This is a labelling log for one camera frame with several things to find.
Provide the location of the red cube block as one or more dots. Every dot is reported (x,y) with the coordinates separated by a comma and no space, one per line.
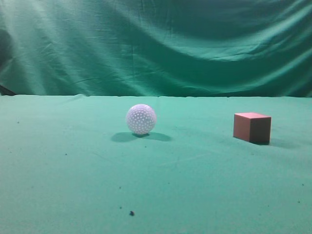
(252,127)

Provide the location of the white dimpled golf ball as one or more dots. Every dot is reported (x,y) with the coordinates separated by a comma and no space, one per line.
(141,119)

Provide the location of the green backdrop curtain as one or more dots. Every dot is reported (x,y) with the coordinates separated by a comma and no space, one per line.
(176,48)

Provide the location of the green table cloth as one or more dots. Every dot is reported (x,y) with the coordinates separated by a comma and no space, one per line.
(70,165)

